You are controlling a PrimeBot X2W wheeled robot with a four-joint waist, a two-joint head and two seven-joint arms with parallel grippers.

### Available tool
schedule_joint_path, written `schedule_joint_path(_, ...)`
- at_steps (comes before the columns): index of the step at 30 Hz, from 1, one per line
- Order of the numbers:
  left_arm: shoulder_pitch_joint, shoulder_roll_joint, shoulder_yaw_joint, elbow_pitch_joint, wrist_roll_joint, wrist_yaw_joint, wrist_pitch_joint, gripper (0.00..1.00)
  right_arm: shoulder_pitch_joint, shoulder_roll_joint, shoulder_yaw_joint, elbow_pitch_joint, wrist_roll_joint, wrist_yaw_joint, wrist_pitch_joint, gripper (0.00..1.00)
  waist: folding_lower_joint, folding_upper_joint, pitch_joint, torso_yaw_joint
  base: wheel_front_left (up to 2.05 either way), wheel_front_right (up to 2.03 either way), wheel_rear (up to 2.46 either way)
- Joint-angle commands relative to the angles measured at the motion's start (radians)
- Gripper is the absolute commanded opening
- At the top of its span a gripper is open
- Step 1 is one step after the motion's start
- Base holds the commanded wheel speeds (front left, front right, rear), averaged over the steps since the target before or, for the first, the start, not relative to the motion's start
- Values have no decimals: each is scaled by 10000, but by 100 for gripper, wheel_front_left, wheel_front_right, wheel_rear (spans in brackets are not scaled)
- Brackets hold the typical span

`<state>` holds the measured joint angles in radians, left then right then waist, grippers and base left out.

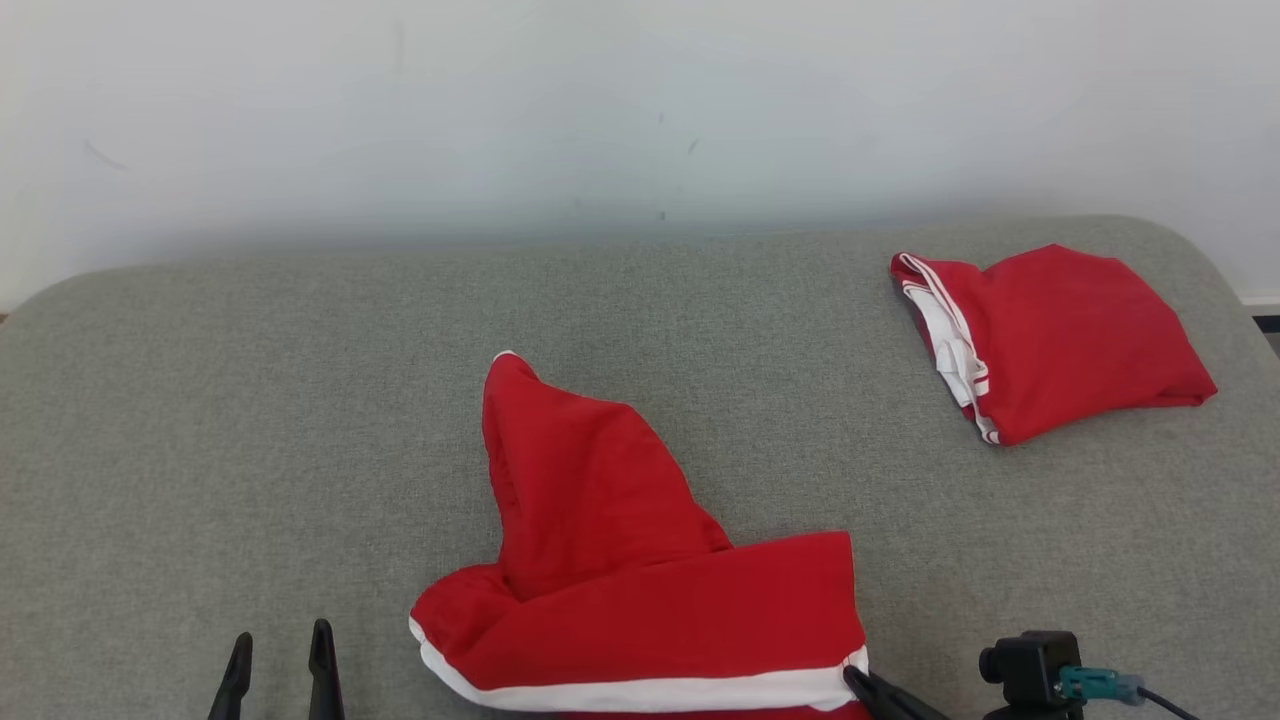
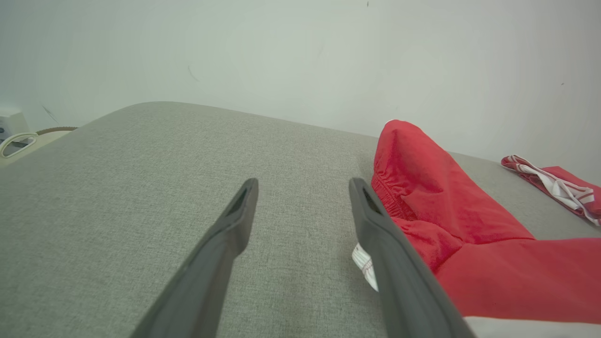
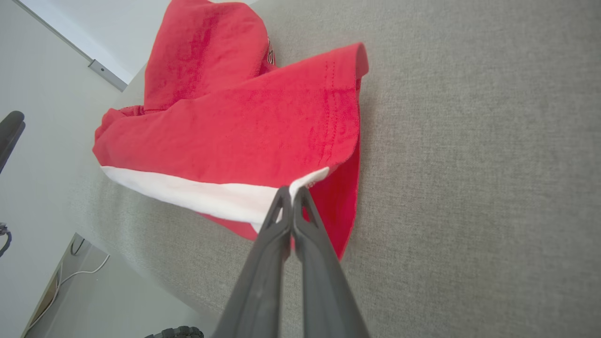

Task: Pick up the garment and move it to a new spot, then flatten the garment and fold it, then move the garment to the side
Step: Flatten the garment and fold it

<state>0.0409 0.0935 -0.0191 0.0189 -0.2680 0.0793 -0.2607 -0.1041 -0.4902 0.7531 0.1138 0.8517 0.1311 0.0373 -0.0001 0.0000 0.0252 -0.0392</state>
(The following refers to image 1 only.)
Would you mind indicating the red jersey with white sleeves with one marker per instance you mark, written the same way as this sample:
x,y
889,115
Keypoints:
x,y
1070,330

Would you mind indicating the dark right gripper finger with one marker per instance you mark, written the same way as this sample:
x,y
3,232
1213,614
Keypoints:
x,y
885,700

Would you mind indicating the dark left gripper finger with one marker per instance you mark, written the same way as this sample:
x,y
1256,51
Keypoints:
x,y
235,685
324,680

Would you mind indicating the teal right camera connector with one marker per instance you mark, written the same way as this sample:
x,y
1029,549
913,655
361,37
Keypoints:
x,y
1095,685

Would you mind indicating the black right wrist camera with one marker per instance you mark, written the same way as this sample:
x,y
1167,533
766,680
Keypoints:
x,y
1030,670

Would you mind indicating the red shorts with white stripe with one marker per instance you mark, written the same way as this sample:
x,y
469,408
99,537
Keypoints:
x,y
620,560

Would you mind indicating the dark wall baseboard strip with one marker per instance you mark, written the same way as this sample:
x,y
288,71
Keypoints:
x,y
1267,322

